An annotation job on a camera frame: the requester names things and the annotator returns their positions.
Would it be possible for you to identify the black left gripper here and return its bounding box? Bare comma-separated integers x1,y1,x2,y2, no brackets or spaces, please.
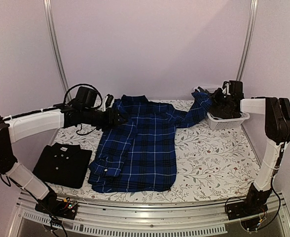
82,107,129,132

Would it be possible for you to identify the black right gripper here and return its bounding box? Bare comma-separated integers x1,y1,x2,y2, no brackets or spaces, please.
207,88,233,110

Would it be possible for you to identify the blue plaid long sleeve shirt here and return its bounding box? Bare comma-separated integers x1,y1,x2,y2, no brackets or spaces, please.
88,92,212,193

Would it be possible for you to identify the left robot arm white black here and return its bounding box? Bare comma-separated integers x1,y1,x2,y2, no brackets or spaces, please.
0,83,127,214

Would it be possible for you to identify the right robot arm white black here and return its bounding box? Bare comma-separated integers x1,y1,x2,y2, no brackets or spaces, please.
210,80,290,216

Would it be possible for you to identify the white plastic laundry basket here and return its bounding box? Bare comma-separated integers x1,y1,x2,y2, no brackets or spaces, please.
193,85,251,130

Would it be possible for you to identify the dark striped shirt in basket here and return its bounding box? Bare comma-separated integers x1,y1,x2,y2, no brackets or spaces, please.
209,100,241,119

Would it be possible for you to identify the floral patterned table mat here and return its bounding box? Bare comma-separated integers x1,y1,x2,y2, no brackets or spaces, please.
50,99,260,203

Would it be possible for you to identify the folded black polo shirt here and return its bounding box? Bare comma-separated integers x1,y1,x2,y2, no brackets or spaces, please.
33,143,92,189

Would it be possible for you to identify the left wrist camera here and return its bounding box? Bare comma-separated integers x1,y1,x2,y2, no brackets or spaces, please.
100,94,114,112

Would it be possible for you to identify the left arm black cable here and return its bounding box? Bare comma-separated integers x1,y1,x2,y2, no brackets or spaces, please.
63,83,104,111

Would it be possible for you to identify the right aluminium frame post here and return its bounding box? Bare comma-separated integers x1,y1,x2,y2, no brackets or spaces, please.
236,0,258,81

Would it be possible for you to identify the aluminium frame post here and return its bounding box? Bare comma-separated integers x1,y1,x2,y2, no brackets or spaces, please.
236,0,258,81
43,0,69,92

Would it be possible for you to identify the aluminium front rail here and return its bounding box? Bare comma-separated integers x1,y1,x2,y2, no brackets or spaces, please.
8,191,290,237

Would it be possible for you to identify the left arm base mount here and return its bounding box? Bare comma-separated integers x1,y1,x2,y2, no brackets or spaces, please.
35,197,78,220

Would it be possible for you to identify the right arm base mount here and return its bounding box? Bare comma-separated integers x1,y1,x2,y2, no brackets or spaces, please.
224,197,268,232

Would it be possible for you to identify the left aluminium frame post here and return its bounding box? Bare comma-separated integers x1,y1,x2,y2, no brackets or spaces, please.
43,0,69,92

